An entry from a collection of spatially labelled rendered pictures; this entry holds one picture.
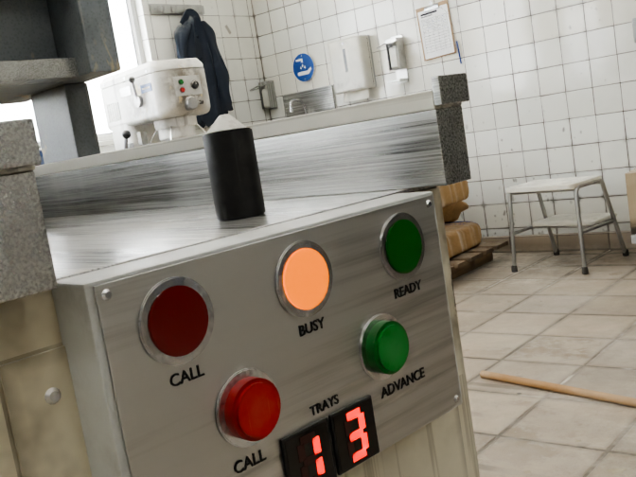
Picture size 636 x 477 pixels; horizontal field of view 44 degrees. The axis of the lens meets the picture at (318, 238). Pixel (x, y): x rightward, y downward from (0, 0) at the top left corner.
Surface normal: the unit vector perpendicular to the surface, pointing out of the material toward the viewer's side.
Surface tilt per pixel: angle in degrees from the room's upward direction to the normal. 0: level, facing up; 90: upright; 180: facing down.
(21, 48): 90
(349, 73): 90
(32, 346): 90
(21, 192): 90
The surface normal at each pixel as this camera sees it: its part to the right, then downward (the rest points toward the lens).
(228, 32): 0.76, -0.04
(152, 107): -0.74, 0.20
